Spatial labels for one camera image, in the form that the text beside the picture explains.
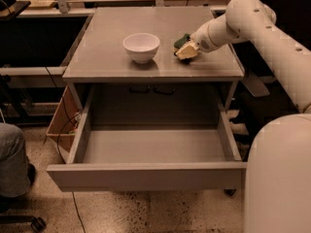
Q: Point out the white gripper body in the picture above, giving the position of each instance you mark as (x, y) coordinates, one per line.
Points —
(201, 42)

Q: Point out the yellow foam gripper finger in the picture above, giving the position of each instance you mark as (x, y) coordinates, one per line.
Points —
(186, 50)

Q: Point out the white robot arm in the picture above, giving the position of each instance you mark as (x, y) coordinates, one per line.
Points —
(276, 212)

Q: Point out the grey drawer cabinet counter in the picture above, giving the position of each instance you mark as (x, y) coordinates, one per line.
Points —
(136, 68)

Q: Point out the open grey top drawer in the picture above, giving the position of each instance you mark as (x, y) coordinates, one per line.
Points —
(176, 137)

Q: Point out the green and yellow sponge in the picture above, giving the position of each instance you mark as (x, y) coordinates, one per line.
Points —
(180, 41)

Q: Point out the white ceramic bowl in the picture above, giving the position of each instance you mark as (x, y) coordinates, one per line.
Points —
(141, 47)

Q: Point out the black office chair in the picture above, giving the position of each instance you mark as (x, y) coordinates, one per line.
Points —
(276, 99)

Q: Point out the person leg in jeans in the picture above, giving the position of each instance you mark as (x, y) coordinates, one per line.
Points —
(16, 173)

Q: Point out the black chair base left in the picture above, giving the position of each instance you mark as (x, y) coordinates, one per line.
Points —
(37, 224)

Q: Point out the grey shelf rail left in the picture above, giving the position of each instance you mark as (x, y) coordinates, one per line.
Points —
(32, 71)

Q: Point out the wooden box with cables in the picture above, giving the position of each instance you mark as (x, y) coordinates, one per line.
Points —
(64, 121)

